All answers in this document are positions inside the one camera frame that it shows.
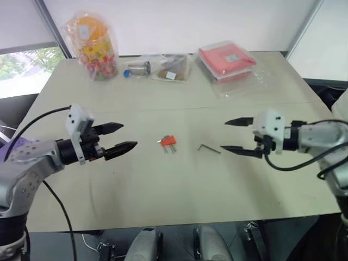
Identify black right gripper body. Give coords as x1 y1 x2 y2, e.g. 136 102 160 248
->
253 133 273 160

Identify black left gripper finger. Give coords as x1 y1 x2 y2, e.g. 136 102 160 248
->
95 122 125 136
102 141 139 161

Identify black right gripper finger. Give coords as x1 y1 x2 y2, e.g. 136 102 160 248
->
224 117 255 128
220 145 259 159

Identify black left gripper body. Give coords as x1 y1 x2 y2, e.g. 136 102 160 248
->
79 125 106 163

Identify small metal hex key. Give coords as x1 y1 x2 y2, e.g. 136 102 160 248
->
197 144 222 154

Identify orange hex key holder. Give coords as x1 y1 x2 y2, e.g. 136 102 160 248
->
159 134 178 146

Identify red item in plastic bag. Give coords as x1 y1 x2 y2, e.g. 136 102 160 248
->
193 40 269 101

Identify red pouch with label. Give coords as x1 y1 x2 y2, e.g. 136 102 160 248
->
197 40 257 76

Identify colourful candy jar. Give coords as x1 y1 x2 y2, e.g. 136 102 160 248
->
71 15 119 81

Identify clear bag with brown pad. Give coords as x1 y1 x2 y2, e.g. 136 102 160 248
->
150 53 192 84

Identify grey rounded robot leg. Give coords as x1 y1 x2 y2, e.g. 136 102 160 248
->
126 227 164 261
192 225 235 261

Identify white roller window blind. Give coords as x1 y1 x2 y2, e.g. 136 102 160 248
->
0 0 59 54

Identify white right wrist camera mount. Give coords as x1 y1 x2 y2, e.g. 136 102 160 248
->
252 109 287 155

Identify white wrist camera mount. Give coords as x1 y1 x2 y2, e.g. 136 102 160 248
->
252 109 287 155
65 104 96 166

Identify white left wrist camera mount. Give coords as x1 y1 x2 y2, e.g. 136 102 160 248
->
65 104 96 166

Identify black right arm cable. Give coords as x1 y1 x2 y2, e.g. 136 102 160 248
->
264 119 344 181

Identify black metal bracket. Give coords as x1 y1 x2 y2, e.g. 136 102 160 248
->
97 241 117 261
243 221 269 261

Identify thin white wire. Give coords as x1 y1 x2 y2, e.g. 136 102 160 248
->
81 232 100 253

